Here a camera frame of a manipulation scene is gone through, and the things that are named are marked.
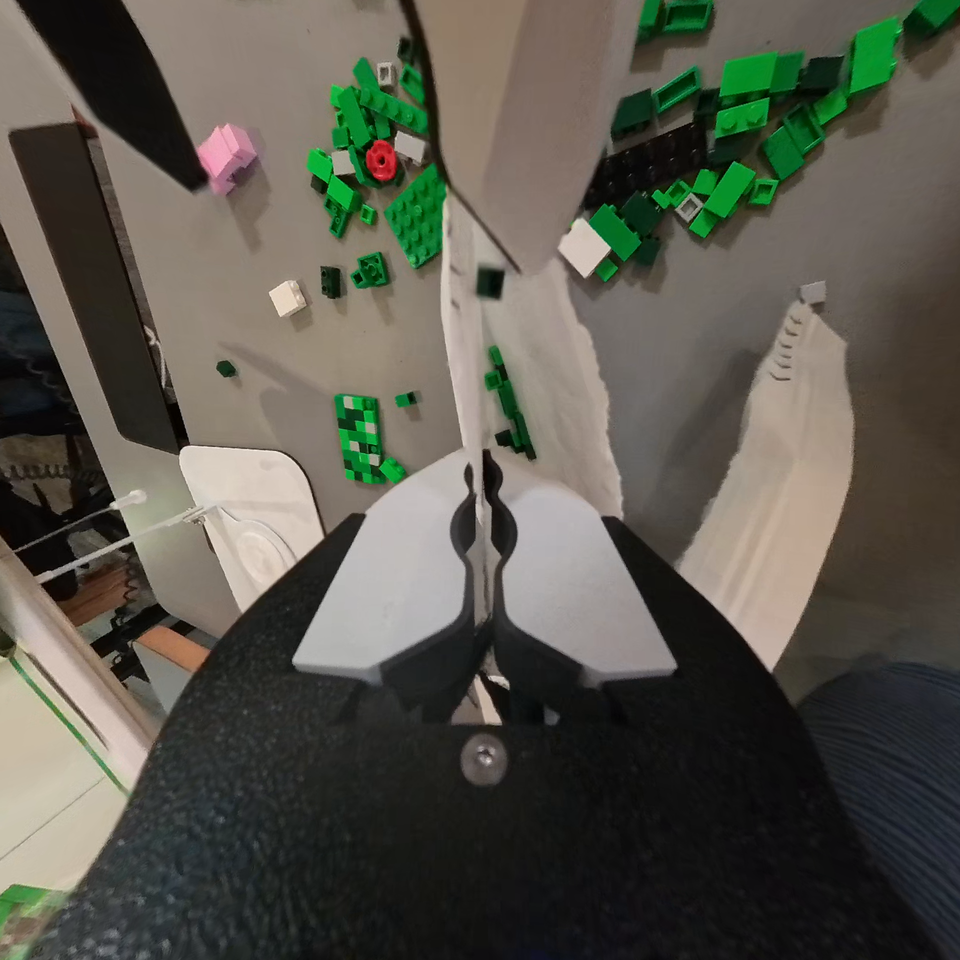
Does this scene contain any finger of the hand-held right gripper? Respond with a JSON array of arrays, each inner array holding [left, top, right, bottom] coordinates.
[[401, 0, 640, 276], [15, 0, 210, 194]]

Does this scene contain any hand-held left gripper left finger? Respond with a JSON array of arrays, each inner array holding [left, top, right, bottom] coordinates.
[[291, 448, 485, 714]]

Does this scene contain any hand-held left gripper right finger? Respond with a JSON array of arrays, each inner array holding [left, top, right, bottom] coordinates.
[[486, 448, 678, 712]]

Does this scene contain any white paper bag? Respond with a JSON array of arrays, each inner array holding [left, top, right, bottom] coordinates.
[[438, 198, 856, 669]]

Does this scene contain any grey desk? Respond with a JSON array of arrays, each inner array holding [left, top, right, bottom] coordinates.
[[0, 0, 960, 699]]

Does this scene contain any pink pig figure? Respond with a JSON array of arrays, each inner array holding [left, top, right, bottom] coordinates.
[[196, 123, 261, 198]]

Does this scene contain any green pixel-pattern brick plate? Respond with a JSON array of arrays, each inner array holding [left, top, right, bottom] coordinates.
[[333, 393, 386, 483]]

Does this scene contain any brown wooden table edge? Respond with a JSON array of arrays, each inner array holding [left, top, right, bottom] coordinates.
[[137, 626, 212, 674]]

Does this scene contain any black panel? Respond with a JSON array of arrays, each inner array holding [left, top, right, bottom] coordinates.
[[7, 123, 182, 455]]

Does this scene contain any pile of toy bricks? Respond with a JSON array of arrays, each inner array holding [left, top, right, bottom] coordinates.
[[303, 0, 960, 284]]

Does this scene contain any white metal rod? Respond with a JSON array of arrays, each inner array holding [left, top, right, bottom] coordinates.
[[33, 504, 220, 588]]

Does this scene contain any dark blue ribbed shirt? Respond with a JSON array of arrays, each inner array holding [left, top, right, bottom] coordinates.
[[795, 662, 960, 960]]

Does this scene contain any white instruction booklet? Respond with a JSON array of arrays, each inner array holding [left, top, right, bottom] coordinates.
[[0, 540, 160, 960]]

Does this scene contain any white rounded base plate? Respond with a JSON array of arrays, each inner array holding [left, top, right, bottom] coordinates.
[[180, 444, 326, 614]]

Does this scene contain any white-tipped wire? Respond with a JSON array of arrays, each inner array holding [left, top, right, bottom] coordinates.
[[11, 489, 149, 555]]

